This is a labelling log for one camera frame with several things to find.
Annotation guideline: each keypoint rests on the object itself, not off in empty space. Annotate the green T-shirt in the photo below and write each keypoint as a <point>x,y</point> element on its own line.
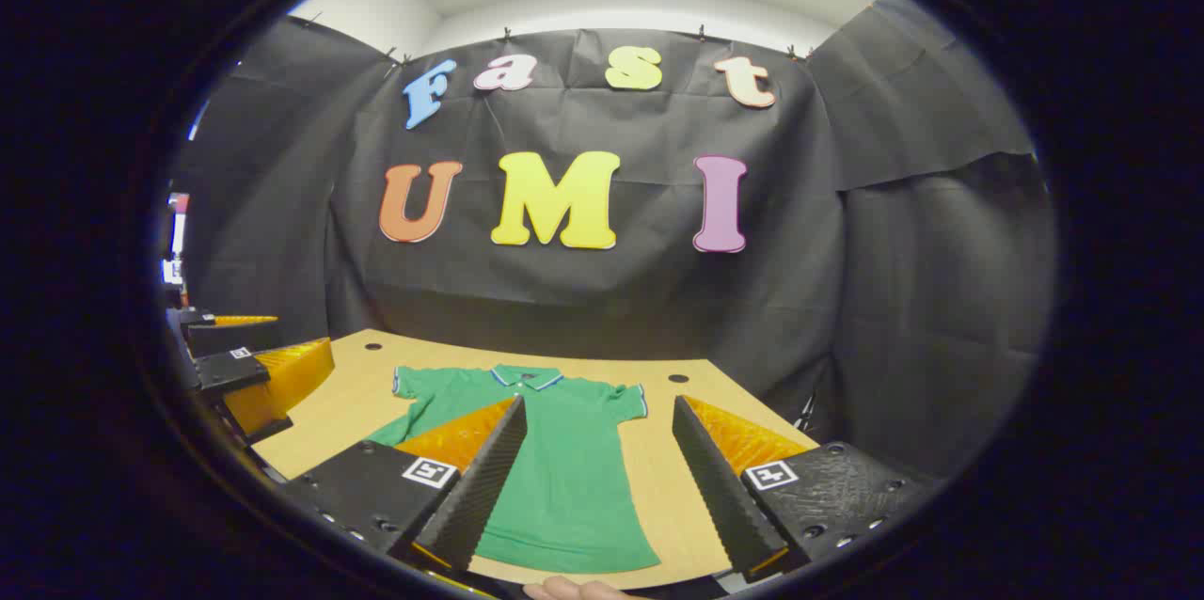
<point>574,468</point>

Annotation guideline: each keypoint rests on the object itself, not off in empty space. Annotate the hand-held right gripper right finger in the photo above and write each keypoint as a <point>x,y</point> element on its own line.
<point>729,506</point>

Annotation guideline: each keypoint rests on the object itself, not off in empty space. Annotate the black backdrop cloth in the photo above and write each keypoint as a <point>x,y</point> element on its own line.
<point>611,299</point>

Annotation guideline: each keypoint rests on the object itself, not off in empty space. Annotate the bright white screen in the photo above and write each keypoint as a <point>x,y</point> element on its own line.
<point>177,233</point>

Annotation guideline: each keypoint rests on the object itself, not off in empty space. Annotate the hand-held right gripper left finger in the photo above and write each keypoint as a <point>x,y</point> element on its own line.
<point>470,506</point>

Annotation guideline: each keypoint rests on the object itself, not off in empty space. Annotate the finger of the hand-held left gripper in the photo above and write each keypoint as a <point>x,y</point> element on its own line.
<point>226,370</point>
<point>235,337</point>

